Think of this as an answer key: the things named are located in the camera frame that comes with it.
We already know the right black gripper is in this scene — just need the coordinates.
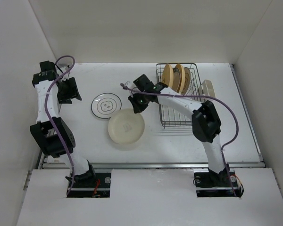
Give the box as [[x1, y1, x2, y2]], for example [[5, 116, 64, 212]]
[[128, 89, 150, 113]]

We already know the cream plate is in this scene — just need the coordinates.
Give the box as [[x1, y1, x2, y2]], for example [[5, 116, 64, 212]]
[[108, 109, 145, 145]]

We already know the white plate with black rings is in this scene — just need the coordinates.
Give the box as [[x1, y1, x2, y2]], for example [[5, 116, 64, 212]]
[[91, 93, 122, 119]]

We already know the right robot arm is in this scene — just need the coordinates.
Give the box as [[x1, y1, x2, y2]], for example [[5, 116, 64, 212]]
[[123, 74, 226, 187]]

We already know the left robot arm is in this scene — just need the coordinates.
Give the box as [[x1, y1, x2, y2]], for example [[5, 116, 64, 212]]
[[30, 61, 97, 187]]

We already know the tan wooden plate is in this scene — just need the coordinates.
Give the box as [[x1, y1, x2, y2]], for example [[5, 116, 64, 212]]
[[161, 64, 174, 87]]

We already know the tan rimmed patterned plate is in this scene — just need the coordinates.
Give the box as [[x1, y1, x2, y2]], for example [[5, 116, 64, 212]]
[[172, 64, 191, 95]]

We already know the white cutlery holder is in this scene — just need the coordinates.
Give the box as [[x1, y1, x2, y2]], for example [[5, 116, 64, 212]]
[[198, 80, 216, 97]]

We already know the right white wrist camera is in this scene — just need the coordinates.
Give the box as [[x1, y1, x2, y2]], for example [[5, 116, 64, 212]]
[[120, 81, 135, 91]]

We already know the black wire dish rack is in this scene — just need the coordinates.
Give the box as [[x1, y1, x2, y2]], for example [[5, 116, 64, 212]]
[[156, 63, 202, 128]]

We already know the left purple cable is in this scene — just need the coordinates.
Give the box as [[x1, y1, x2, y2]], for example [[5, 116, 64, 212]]
[[44, 55, 76, 196]]

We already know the purple cable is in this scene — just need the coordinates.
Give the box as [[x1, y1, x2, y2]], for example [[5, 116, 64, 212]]
[[121, 82, 239, 197], [44, 55, 76, 196]]

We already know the aluminium front rail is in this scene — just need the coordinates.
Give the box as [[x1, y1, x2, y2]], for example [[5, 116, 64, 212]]
[[37, 162, 266, 169]]

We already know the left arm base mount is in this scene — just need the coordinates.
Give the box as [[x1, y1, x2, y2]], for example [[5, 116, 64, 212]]
[[67, 172, 111, 198]]

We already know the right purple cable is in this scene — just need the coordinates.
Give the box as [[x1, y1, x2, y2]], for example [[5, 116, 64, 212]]
[[121, 82, 239, 197]]

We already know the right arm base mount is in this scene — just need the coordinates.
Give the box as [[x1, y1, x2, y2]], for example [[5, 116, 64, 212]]
[[193, 171, 245, 198]]

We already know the aluminium right rail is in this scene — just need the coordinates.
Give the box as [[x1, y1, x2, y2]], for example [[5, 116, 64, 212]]
[[229, 64, 265, 165]]

